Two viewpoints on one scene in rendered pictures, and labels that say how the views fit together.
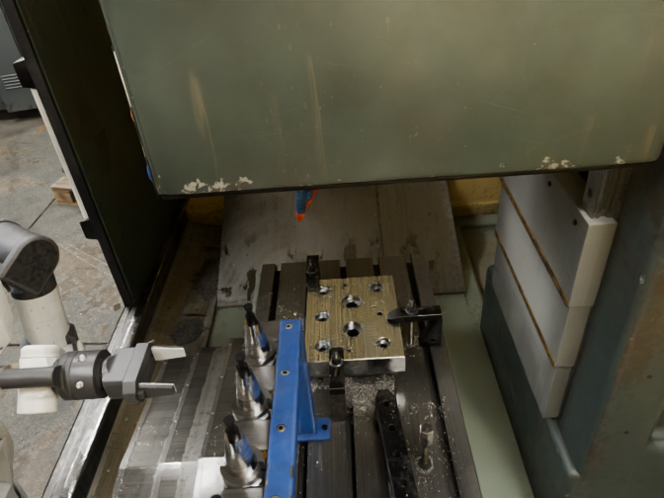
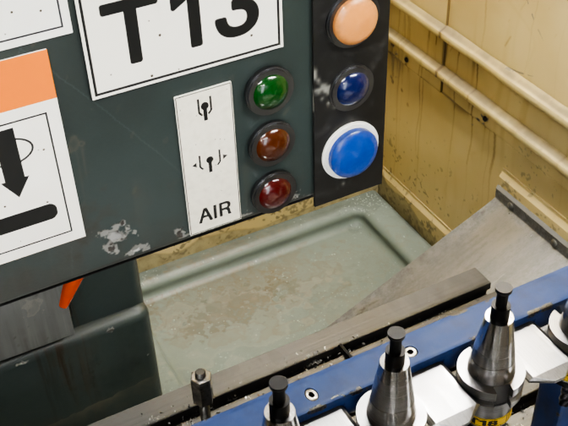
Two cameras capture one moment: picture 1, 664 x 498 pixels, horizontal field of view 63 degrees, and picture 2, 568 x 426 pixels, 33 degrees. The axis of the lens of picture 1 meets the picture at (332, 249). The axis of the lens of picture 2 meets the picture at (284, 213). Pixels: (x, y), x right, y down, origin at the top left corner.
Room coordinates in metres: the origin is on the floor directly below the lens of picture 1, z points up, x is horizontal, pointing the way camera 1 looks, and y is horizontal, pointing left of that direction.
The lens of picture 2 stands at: (0.90, 0.58, 1.89)
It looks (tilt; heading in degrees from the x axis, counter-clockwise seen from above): 39 degrees down; 241
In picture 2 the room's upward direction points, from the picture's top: 2 degrees counter-clockwise
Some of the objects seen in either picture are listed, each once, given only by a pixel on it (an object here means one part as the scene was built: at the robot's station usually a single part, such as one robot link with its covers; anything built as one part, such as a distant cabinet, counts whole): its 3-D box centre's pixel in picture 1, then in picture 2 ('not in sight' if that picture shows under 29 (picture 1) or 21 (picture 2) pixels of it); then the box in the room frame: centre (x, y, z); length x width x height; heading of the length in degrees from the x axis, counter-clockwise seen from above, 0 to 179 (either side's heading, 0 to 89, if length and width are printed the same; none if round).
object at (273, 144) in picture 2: not in sight; (272, 144); (0.71, 0.22, 1.61); 0.02 x 0.01 x 0.02; 177
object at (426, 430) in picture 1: (425, 446); (204, 406); (0.62, -0.15, 0.96); 0.03 x 0.03 x 0.13
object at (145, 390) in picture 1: (156, 391); not in sight; (0.63, 0.33, 1.18); 0.06 x 0.02 x 0.03; 87
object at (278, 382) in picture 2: (249, 313); (279, 396); (0.67, 0.15, 1.31); 0.02 x 0.02 x 0.03
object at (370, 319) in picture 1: (352, 322); not in sight; (0.98, -0.03, 0.96); 0.29 x 0.23 x 0.05; 177
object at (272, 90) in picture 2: not in sight; (270, 91); (0.71, 0.22, 1.65); 0.02 x 0.01 x 0.02; 177
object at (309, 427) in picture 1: (300, 387); not in sight; (0.72, 0.09, 1.05); 0.10 x 0.05 x 0.30; 87
